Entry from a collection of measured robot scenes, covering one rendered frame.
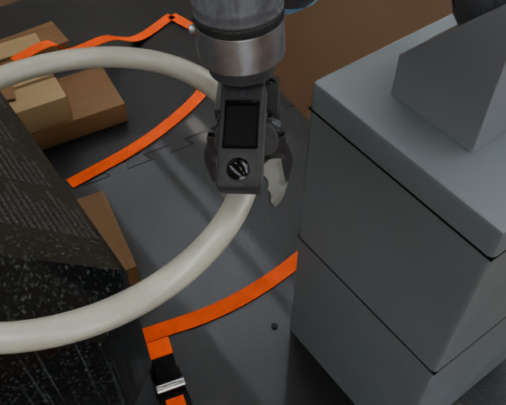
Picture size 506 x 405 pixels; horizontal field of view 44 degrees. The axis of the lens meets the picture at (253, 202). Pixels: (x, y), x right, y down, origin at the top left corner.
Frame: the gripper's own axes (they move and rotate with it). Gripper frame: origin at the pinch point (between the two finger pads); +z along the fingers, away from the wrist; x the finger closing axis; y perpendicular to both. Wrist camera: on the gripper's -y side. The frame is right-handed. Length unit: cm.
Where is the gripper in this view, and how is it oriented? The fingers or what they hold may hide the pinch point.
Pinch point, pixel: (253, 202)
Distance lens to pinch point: 78.2
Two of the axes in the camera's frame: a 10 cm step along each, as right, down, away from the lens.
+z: 0.6, 6.8, 7.3
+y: 0.5, -7.3, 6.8
